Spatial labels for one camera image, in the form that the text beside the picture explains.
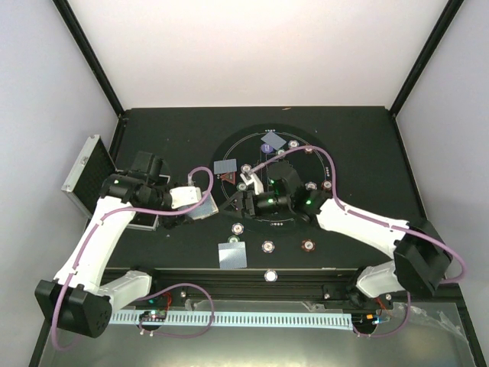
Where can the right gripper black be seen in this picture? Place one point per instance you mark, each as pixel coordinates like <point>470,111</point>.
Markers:
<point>241,197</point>

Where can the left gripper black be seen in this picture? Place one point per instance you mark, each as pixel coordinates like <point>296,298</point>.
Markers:
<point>172,221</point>

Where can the blue playing card deck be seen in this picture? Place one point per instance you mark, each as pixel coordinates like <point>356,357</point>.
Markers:
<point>206,209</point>

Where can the red poker chip stack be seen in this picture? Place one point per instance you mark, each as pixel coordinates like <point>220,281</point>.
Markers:
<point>308,245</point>

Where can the blue poker chip stack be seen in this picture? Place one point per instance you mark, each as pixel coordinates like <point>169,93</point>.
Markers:
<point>268,247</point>

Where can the purple round blind button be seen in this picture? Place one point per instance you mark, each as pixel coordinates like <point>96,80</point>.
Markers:
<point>267,149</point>

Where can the dealt blue card top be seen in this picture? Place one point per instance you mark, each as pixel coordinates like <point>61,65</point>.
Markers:
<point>274,140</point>

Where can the dealt blue card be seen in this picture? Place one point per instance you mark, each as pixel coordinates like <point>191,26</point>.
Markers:
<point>274,140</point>
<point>224,166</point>
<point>232,255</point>

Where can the red triangular dealer button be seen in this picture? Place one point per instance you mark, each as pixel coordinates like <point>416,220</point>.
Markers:
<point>229,177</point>

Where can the white chip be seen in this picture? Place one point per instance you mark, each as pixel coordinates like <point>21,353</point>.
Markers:
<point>270,275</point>

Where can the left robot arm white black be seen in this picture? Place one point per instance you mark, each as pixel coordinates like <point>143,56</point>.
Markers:
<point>75,300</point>

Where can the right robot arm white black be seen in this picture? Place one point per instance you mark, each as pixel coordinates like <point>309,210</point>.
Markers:
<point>418,258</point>

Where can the round black poker mat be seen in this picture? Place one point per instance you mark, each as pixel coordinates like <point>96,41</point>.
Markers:
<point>245,147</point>

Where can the aluminium poker chip case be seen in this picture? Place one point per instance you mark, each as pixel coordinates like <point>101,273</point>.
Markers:
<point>94,164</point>

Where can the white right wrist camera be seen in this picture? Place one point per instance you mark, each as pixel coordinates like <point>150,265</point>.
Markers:
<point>251,179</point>

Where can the white slotted cable duct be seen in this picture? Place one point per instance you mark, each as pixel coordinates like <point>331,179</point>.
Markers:
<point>333,321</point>

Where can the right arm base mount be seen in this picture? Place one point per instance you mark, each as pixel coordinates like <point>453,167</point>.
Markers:
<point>366,313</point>

